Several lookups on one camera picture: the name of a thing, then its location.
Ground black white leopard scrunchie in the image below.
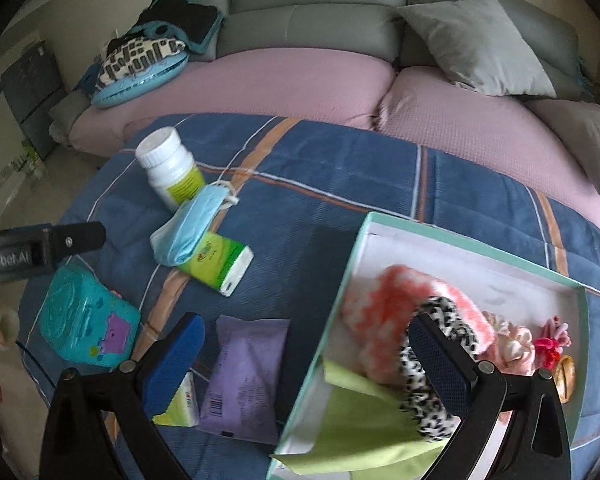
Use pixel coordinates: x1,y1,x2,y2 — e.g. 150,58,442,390
399,297,478,442

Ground pink floral scrunchie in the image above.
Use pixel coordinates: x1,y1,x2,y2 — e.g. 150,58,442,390
480,311,535,376

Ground red pink hair tie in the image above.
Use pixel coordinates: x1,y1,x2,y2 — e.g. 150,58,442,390
532,314,572,371

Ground blue face mask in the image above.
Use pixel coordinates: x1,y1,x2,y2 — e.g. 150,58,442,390
149,180,239,268

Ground green tissue pack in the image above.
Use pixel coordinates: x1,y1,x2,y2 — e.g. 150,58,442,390
178,232,253,297
152,372,199,428

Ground green microfiber cloth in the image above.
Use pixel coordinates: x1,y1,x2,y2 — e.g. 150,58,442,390
272,359,448,479

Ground pink white fuzzy sock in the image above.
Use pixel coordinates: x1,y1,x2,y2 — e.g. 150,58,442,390
340,264,495,386

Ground teal toy case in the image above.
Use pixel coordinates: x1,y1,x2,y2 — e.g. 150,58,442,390
38,264,140,368

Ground purple wipes packet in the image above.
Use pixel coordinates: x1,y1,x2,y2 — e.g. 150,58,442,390
198,315,290,444

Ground gold hair clip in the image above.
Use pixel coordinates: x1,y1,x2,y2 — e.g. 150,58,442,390
552,356,577,404

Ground white tray teal rim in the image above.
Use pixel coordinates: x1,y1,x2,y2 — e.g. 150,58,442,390
276,212,588,454

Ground white pill bottle green label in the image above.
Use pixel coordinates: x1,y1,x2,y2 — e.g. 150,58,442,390
135,127,206,211

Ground blue plaid blanket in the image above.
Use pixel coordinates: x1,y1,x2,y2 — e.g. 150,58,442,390
19,114,600,479

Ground dark grey cabinet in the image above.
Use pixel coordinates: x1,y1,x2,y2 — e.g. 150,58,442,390
1,41,67,159

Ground blue patterned round cushion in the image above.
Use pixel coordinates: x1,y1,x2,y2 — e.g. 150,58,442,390
92,37,189,108

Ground dark teal folded clothes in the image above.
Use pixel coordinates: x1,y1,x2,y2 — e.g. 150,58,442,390
106,0,224,61

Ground grey throw pillow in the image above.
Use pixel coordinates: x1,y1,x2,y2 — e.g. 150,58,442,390
401,0,556,98
526,99,600,194

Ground pink sofa seat cover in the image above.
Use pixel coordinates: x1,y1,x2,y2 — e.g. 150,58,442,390
69,48,600,227

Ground grey leather sofa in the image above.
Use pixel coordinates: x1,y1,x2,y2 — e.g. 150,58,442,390
48,0,596,146

